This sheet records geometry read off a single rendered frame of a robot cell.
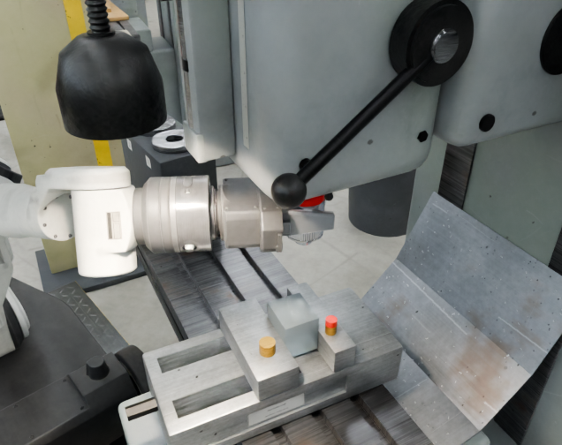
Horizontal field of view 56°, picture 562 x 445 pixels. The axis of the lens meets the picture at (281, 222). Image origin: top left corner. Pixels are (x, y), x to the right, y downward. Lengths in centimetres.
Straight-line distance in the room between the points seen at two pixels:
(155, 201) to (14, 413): 86
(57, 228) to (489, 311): 65
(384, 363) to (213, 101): 48
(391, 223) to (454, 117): 222
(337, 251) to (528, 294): 184
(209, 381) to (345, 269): 184
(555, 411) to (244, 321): 52
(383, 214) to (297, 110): 229
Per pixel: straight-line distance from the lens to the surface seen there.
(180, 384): 76
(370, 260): 262
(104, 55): 37
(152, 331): 228
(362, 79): 47
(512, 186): 88
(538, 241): 88
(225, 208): 58
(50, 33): 224
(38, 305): 164
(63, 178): 63
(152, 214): 58
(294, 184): 42
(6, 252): 116
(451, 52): 47
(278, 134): 45
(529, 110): 60
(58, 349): 149
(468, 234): 95
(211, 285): 101
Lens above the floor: 157
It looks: 33 degrees down
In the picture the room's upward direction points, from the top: straight up
